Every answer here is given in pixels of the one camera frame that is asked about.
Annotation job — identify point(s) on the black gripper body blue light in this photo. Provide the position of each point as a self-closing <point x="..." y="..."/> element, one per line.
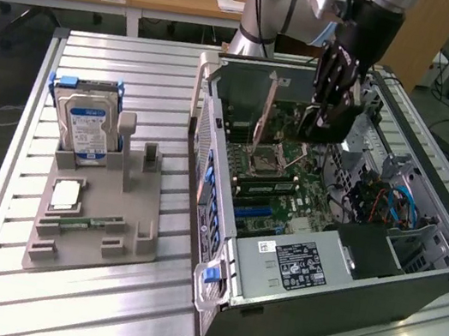
<point x="371" y="28"/>

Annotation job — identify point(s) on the metal disk bay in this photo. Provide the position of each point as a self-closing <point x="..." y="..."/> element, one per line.
<point x="428" y="247"/>

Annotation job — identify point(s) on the CPU socket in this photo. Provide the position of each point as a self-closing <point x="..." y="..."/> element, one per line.
<point x="264" y="162"/>

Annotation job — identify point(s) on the blue expansion slot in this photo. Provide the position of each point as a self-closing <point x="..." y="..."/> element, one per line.
<point x="258" y="212"/>

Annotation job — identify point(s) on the grey parts rack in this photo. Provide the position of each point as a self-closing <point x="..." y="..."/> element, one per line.
<point x="88" y="248"/>

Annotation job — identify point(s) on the green motherboard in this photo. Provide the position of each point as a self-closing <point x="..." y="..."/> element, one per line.
<point x="305" y="204"/>

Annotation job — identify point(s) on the green RAM stick loose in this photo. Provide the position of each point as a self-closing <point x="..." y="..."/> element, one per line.
<point x="80" y="222"/>

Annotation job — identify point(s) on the metal drive cage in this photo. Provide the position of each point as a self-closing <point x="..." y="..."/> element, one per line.
<point x="359" y="157"/>

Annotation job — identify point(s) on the black office chair base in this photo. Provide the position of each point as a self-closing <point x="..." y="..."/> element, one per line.
<point x="32" y="23"/>

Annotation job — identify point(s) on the open black PC case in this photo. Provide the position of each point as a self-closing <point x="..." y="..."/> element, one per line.
<point x="310" y="322"/>

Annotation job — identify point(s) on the metal socket cover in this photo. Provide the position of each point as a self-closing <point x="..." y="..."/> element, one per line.
<point x="294" y="152"/>

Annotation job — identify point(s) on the green RAM stick installed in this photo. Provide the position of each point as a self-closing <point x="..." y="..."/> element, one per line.
<point x="266" y="192"/>
<point x="265" y="182"/>

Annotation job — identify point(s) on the grey power supply unit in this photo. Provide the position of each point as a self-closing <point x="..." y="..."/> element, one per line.
<point x="293" y="271"/>

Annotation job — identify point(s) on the blue case latch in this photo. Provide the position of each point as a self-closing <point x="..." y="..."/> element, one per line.
<point x="211" y="273"/>

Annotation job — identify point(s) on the wooden cabinet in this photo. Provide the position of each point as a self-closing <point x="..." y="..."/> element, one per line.
<point x="430" y="39"/>

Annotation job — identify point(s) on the silver CPU chip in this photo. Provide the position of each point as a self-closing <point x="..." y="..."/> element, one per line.
<point x="65" y="195"/>

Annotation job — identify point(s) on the blue disk caddy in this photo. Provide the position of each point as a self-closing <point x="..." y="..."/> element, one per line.
<point x="68" y="81"/>

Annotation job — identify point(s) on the black expansion slot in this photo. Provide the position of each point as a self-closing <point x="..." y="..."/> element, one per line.
<point x="251" y="202"/>

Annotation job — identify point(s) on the black graphics card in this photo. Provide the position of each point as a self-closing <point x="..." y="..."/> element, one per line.
<point x="335" y="131"/>

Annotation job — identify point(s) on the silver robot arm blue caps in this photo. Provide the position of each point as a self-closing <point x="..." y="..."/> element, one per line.
<point x="269" y="10"/>

